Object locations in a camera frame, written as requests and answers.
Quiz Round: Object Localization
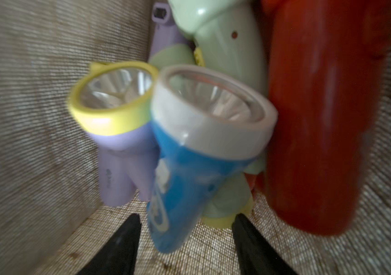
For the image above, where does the purple flashlight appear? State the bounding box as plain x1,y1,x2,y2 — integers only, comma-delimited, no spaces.
148,2,196,70
67,61,160,207

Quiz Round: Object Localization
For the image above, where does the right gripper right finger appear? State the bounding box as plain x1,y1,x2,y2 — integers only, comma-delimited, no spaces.
232,214,296,275

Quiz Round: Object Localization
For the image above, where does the blue flashlight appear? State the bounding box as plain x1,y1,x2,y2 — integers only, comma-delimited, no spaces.
147,65,278,253

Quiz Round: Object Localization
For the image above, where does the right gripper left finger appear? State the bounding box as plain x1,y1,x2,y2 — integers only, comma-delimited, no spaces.
78,213,142,275

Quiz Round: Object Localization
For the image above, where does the red flashlight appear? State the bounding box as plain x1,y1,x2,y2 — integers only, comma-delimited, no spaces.
262,1,391,236

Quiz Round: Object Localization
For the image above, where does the brown jute tote bag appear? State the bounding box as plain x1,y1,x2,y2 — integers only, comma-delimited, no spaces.
0,1,391,275

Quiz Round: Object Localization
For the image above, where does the green flashlight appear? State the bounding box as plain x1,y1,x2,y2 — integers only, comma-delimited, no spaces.
169,0,268,96
201,152,266,229

